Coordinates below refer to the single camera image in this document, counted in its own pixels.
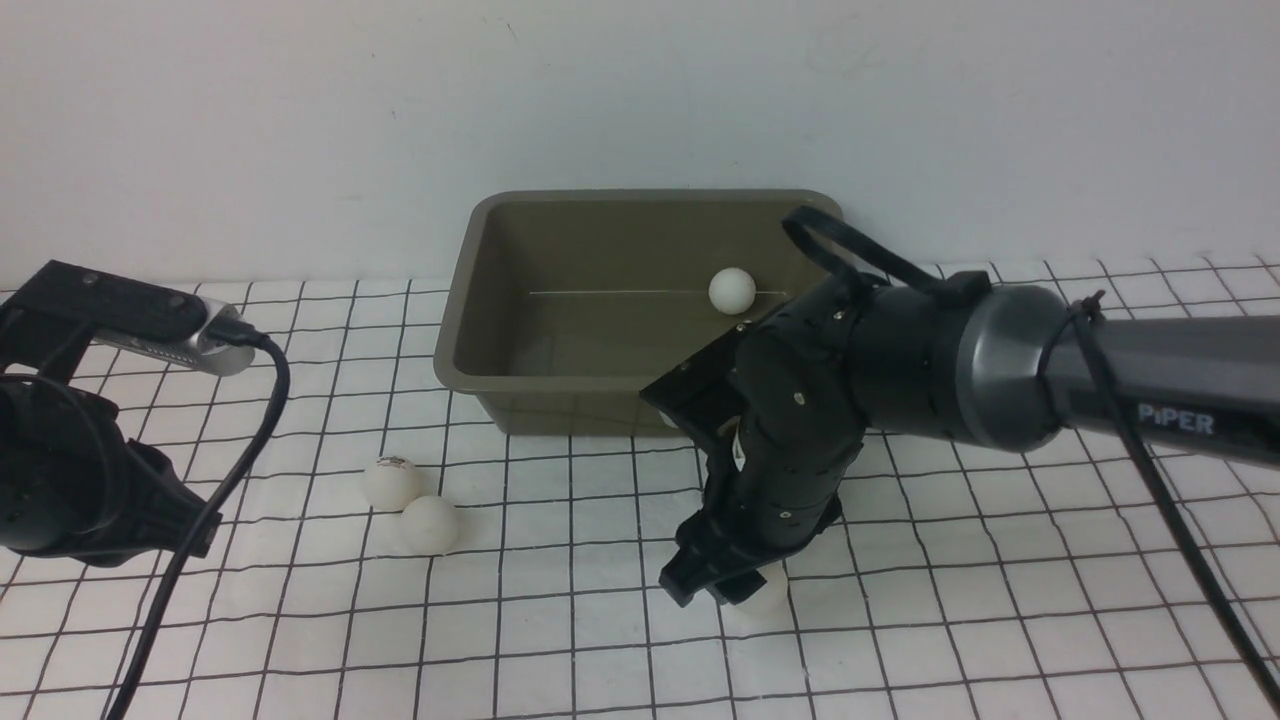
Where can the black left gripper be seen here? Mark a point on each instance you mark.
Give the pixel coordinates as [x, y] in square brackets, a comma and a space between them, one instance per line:
[128, 496]

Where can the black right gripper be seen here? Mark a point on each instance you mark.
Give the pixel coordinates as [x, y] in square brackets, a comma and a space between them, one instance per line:
[772, 488]

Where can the olive green plastic bin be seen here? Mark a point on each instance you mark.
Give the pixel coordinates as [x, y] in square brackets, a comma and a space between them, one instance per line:
[565, 303]

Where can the white grid tablecloth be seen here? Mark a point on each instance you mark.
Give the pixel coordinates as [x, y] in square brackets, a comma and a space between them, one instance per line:
[962, 582]

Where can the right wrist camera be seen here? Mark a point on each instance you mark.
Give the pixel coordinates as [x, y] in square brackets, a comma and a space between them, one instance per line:
[700, 396]

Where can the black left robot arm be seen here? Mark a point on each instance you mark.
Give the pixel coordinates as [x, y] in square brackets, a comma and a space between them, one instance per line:
[34, 417]

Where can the white ball with logo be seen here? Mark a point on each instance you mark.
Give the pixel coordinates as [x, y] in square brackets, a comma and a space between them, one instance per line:
[391, 483]

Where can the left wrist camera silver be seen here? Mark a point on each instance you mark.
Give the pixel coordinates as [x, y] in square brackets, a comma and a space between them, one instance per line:
[49, 323]

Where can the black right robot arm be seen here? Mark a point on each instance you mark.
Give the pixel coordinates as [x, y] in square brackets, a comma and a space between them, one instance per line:
[781, 407]

